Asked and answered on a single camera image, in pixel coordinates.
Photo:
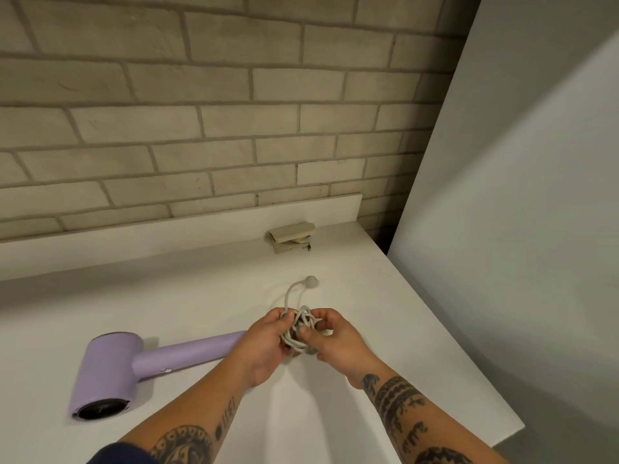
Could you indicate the person's left hand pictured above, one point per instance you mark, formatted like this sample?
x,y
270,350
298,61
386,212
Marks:
x,y
258,343

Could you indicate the person's right hand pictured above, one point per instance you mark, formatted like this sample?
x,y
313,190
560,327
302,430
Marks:
x,y
341,347

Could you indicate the person's left thumb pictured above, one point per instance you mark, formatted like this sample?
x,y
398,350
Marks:
x,y
284,319

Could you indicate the person's right thumb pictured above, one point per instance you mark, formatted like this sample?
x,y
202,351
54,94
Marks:
x,y
325,318

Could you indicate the person's left forearm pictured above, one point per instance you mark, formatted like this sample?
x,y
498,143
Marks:
x,y
193,415

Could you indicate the person's right forearm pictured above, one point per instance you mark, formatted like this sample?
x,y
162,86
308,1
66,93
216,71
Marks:
x,y
411,415

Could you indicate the lilac hair dryer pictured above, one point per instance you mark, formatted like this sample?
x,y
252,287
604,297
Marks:
x,y
111,369

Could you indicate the large white panel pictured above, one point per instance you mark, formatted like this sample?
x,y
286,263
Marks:
x,y
507,236

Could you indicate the dark blue sleeve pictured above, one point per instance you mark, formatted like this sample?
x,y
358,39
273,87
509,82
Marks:
x,y
113,455

